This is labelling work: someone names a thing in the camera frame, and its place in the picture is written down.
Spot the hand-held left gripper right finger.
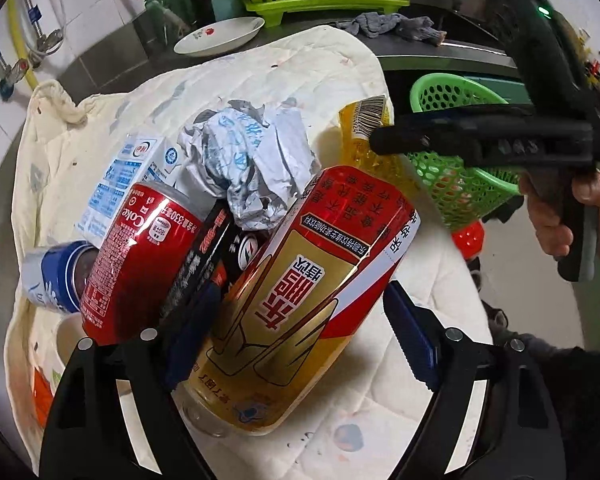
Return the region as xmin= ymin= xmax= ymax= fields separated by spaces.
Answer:
xmin=384 ymin=279 xmax=567 ymax=480

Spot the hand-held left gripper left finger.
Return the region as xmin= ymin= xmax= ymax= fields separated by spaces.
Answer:
xmin=39 ymin=279 xmax=222 ymax=480

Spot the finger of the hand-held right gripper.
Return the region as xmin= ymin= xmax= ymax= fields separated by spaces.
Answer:
xmin=395 ymin=103 xmax=541 ymax=128
xmin=369 ymin=121 xmax=596 ymax=171

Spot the green plastic basket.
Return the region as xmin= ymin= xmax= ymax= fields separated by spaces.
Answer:
xmin=410 ymin=72 xmax=523 ymax=233

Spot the gold and red drink bottle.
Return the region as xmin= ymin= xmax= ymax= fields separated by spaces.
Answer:
xmin=182 ymin=165 xmax=421 ymax=438

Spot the yellow plastic wrapper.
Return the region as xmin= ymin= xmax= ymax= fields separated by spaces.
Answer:
xmin=339 ymin=96 xmax=421 ymax=201

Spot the white paper cup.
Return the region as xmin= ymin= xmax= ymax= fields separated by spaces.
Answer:
xmin=54 ymin=312 xmax=101 ymax=386

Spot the orange snack packet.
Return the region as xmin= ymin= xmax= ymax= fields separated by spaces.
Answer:
xmin=32 ymin=367 xmax=53 ymax=428

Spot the person's right hand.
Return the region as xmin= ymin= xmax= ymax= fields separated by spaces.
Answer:
xmin=519 ymin=170 xmax=600 ymax=281

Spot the black and red packet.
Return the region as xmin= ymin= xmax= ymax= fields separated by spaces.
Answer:
xmin=157 ymin=205 xmax=261 ymax=336

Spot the red mesh basket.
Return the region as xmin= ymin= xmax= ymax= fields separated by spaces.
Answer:
xmin=452 ymin=220 xmax=486 ymax=261

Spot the red cola can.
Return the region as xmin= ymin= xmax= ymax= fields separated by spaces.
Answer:
xmin=79 ymin=182 xmax=210 ymax=346

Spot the grey rag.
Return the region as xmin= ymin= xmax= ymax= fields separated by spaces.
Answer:
xmin=352 ymin=10 xmax=448 ymax=48

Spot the blue and white can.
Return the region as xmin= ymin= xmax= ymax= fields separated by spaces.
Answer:
xmin=20 ymin=240 xmax=98 ymax=316

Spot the white and blue milk carton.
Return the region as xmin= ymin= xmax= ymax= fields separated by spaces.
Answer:
xmin=77 ymin=132 xmax=181 ymax=248

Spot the crumpled silver wrapper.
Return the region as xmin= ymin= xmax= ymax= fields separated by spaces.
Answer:
xmin=177 ymin=99 xmax=326 ymax=233

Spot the cream quilted cloth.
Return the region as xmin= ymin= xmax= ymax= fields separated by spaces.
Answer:
xmin=5 ymin=25 xmax=496 ymax=480

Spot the white plate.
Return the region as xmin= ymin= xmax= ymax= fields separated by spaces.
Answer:
xmin=173 ymin=16 xmax=266 ymax=57

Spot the teal bottle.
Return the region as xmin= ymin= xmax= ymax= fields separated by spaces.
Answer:
xmin=212 ymin=0 xmax=246 ymax=21

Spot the metal valve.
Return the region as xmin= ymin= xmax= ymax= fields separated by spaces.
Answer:
xmin=0 ymin=57 xmax=32 ymax=102

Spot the green utensil holder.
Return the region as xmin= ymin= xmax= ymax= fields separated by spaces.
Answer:
xmin=144 ymin=0 xmax=191 ymax=46

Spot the flexible metal pipe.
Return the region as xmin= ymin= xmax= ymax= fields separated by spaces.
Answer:
xmin=21 ymin=0 xmax=51 ymax=43

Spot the yellow hose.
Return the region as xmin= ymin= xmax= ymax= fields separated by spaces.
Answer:
xmin=7 ymin=0 xmax=46 ymax=96

